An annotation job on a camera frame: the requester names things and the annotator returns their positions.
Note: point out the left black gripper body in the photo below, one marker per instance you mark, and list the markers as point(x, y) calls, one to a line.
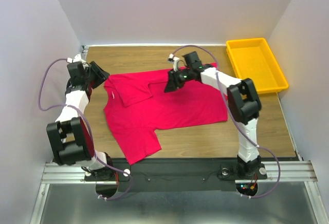
point(95, 71)

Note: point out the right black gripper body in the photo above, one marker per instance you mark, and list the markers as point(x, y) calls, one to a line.
point(176, 79)

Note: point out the red polo t shirt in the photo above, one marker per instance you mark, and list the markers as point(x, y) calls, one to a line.
point(137, 106)

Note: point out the yellow plastic bin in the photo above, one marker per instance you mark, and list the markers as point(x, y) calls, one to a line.
point(253, 58)

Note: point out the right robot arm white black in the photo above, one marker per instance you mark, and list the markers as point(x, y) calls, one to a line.
point(240, 97)

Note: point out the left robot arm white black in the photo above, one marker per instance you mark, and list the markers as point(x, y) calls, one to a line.
point(80, 151)

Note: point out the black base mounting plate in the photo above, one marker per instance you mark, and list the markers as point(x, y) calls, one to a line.
point(176, 175)

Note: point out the small electronics board with leds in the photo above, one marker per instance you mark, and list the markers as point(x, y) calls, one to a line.
point(247, 188)

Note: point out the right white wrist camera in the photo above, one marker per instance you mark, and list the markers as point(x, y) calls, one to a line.
point(174, 60)

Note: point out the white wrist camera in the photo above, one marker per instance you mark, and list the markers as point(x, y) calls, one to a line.
point(174, 60)
point(76, 58)

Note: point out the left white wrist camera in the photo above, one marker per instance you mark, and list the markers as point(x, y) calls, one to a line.
point(76, 58)

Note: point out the front aluminium frame rail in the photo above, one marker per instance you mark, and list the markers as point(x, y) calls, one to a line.
point(291, 171)

